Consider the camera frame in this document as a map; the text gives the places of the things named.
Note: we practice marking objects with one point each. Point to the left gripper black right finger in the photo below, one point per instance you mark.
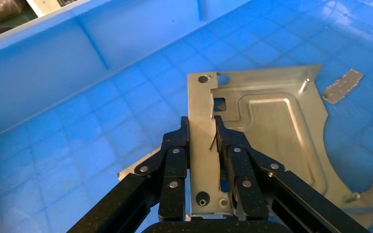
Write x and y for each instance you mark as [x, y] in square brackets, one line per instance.
[247, 180]

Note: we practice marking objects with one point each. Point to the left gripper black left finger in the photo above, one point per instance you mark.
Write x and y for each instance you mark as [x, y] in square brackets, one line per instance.
[172, 167]

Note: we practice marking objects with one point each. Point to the stamped sheet metal bracket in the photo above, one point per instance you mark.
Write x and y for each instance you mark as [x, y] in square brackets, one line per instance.
[270, 135]

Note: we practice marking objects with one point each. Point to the small grey metal scrap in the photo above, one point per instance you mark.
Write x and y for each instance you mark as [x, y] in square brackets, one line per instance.
[342, 86]

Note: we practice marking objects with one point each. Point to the blue plastic bin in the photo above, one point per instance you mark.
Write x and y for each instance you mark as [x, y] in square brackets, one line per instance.
[61, 96]

